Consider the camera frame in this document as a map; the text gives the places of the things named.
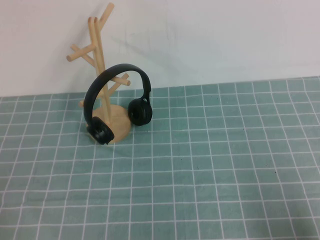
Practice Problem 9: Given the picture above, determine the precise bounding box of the black over-ear headphones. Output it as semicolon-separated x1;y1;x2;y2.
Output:
83;63;154;146

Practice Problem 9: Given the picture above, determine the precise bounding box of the wooden branch headphone stand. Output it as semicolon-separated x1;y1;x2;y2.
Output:
66;2;133;145

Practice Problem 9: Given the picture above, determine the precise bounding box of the green white checked tablecloth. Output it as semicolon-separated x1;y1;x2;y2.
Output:
0;76;320;240

